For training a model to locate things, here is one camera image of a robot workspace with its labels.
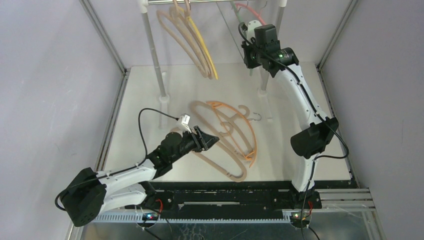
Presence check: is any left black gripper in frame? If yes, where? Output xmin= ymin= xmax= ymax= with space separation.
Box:
xmin=169 ymin=126 xmax=219 ymax=164

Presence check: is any beige plastic hanger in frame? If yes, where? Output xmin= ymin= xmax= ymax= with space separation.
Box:
xmin=169 ymin=127 xmax=249 ymax=182
xmin=156 ymin=0 xmax=201 ymax=74
xmin=189 ymin=100 xmax=253 ymax=157
xmin=168 ymin=0 xmax=215 ymax=79

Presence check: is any orange wire hanger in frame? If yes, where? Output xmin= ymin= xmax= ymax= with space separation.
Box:
xmin=206 ymin=100 xmax=258 ymax=169

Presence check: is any yellow wire hanger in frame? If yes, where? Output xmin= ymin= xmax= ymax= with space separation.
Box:
xmin=184 ymin=0 xmax=219 ymax=80

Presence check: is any pink wire hanger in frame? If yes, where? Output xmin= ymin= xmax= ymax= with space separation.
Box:
xmin=235 ymin=3 xmax=267 ymax=25

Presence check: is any green wire hanger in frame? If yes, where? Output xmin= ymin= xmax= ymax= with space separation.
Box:
xmin=229 ymin=0 xmax=253 ymax=76

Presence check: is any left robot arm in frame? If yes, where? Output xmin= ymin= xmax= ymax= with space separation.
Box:
xmin=55 ymin=126 xmax=220 ymax=227

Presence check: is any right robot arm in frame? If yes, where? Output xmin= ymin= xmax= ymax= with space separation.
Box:
xmin=238 ymin=22 xmax=339 ymax=208

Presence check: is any white metal clothes rack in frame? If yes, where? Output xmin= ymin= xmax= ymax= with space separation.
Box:
xmin=135 ymin=0 xmax=287 ymax=129

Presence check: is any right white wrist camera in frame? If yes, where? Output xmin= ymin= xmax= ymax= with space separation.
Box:
xmin=241 ymin=20 xmax=263 ymax=42

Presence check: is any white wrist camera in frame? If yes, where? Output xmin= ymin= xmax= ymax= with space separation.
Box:
xmin=241 ymin=20 xmax=263 ymax=42
xmin=176 ymin=113 xmax=192 ymax=133

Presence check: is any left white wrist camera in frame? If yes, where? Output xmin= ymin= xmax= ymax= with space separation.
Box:
xmin=176 ymin=113 xmax=192 ymax=133

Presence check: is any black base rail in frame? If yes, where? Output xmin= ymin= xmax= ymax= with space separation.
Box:
xmin=125 ymin=180 xmax=323 ymax=220

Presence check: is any right black camera cable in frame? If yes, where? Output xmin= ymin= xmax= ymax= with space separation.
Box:
xmin=237 ymin=22 xmax=350 ymax=240

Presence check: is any black camera cable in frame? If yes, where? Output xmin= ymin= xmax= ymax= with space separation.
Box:
xmin=237 ymin=22 xmax=350 ymax=240
xmin=54 ymin=107 xmax=181 ymax=212

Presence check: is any left black camera cable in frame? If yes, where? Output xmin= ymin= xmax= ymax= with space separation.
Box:
xmin=54 ymin=107 xmax=181 ymax=212

